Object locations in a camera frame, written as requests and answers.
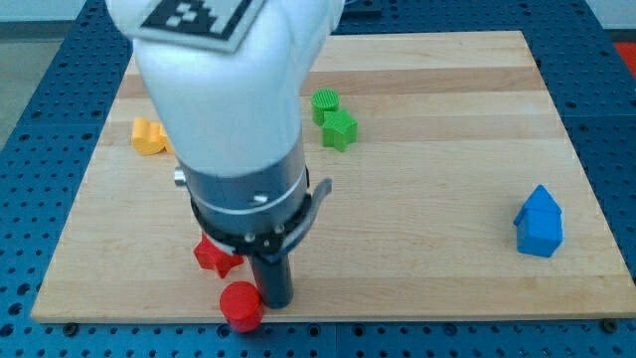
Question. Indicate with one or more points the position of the red star block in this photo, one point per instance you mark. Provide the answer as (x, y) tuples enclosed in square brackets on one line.
[(209, 256)]

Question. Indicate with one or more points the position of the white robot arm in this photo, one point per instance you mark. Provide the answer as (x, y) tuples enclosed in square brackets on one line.
[(225, 77)]

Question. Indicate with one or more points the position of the green star block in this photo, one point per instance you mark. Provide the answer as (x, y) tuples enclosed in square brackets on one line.
[(339, 129)]

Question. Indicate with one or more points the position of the green cylinder block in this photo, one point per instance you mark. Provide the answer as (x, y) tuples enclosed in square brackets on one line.
[(323, 100)]

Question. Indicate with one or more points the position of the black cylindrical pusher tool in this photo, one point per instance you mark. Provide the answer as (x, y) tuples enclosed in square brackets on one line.
[(273, 281)]

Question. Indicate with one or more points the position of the wooden board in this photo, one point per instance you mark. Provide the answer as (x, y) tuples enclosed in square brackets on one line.
[(456, 131)]

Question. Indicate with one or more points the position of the red cylinder block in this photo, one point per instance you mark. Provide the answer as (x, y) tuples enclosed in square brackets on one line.
[(241, 305)]

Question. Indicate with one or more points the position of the yellow heart block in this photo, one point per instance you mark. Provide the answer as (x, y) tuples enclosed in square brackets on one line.
[(150, 137)]

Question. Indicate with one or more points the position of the black white fiducial marker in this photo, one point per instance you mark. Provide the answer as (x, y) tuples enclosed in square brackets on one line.
[(215, 25)]

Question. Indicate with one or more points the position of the blue house block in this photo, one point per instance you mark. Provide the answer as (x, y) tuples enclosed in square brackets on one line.
[(539, 224)]

